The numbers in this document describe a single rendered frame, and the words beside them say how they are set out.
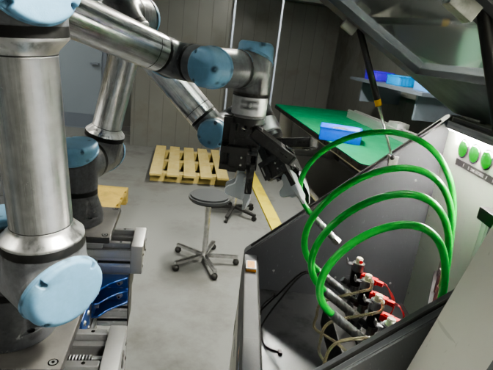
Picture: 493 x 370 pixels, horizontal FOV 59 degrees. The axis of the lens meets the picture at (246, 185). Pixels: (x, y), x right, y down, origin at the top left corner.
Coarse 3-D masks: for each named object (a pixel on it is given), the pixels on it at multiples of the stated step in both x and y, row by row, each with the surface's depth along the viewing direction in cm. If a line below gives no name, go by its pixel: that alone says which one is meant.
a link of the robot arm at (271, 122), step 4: (268, 116) 116; (272, 116) 117; (264, 120) 116; (268, 120) 116; (272, 120) 116; (276, 120) 117; (264, 124) 116; (268, 124) 115; (272, 124) 116; (276, 124) 116; (264, 128) 115; (268, 128) 115; (272, 128) 116; (276, 128) 116; (280, 128) 118
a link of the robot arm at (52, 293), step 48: (0, 0) 45; (48, 0) 48; (0, 48) 49; (48, 48) 52; (0, 96) 52; (48, 96) 54; (0, 144) 55; (48, 144) 56; (48, 192) 58; (0, 240) 60; (48, 240) 59; (0, 288) 64; (48, 288) 59; (96, 288) 66
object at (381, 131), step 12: (360, 132) 103; (372, 132) 102; (384, 132) 100; (396, 132) 99; (408, 132) 99; (336, 144) 106; (420, 144) 98; (312, 156) 109; (444, 168) 97; (300, 180) 111; (456, 204) 98
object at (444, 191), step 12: (384, 168) 87; (396, 168) 87; (408, 168) 87; (420, 168) 87; (360, 180) 88; (432, 180) 88; (336, 192) 89; (444, 192) 89; (324, 204) 89; (312, 216) 90; (336, 288) 95
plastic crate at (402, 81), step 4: (388, 76) 434; (392, 76) 425; (396, 76) 418; (400, 76) 410; (404, 76) 410; (408, 76) 432; (388, 80) 434; (392, 80) 425; (396, 80) 417; (400, 80) 412; (404, 80) 412; (408, 80) 413; (412, 80) 413; (392, 84) 425; (396, 84) 416; (400, 84) 413; (404, 84) 413; (408, 84) 414; (412, 84) 414
